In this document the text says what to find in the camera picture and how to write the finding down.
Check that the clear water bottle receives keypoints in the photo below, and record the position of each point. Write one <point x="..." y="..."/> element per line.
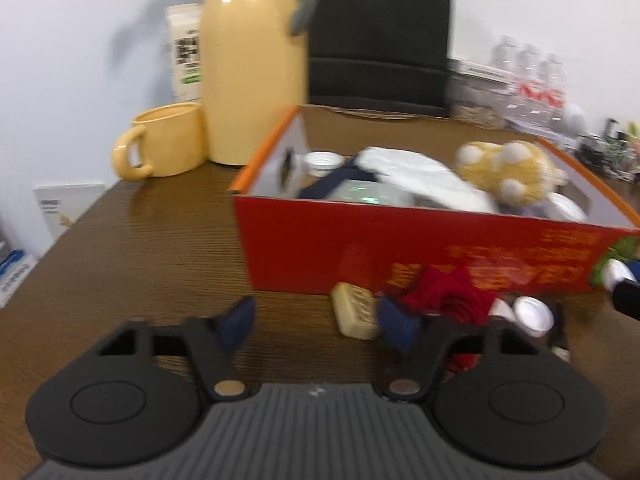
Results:
<point x="530" y="77"/>
<point x="554" y="85"/>
<point x="506" y="65"/>

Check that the black charger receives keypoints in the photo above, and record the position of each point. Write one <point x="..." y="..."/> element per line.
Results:
<point x="612" y="129"/>

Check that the yellow thermos jug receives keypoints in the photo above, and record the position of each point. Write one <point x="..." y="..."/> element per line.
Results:
<point x="250" y="70"/>

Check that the white ribbed lid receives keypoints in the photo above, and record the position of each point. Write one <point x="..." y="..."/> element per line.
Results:
<point x="322" y="162"/>

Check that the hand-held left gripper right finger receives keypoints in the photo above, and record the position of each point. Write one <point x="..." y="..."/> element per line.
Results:
<point x="397" y="327"/>

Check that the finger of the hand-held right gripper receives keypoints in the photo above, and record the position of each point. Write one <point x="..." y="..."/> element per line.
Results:
<point x="629" y="300"/>

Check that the clear jar of nuts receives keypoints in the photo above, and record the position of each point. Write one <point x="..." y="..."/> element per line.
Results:
<point x="475" y="105"/>

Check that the red fabric rose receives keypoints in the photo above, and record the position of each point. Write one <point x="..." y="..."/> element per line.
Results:
<point x="450" y="295"/>

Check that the white milk carton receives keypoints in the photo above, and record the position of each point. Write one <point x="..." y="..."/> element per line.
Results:
<point x="185" y="55"/>

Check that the iridescent plastic bag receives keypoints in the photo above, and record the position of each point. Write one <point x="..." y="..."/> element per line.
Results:
<point x="370" y="194"/>

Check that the yellow plush toy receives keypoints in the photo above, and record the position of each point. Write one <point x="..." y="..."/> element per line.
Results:
<point x="510" y="175"/>

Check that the red cardboard box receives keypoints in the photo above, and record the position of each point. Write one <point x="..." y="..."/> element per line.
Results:
<point x="310" y="245"/>

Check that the small white cup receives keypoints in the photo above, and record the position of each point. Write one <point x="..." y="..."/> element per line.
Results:
<point x="532" y="314"/>
<point x="565" y="206"/>

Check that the navy fabric pouch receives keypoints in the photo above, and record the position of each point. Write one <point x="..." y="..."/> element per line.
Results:
<point x="332" y="182"/>

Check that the black paper bag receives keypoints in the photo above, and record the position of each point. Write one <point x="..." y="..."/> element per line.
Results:
<point x="380" y="30"/>

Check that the white round robot toy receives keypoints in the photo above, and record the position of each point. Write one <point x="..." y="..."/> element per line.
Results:
<point x="574" y="120"/>

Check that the beige soap bar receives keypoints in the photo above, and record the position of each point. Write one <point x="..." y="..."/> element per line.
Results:
<point x="355" y="312"/>

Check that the blue white packet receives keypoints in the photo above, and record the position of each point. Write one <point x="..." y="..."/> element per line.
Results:
<point x="15" y="275"/>

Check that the white tissue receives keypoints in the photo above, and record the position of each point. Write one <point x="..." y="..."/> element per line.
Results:
<point x="425" y="175"/>

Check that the flat white box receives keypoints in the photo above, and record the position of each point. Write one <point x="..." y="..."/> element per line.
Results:
<point x="482" y="70"/>

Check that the white printed board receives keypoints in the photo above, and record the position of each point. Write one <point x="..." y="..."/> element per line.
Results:
<point x="65" y="207"/>

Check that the yellow mug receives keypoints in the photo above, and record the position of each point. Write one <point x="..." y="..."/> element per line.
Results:
<point x="170" y="140"/>

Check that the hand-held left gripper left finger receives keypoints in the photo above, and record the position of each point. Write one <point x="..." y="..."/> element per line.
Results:
<point x="237" y="325"/>

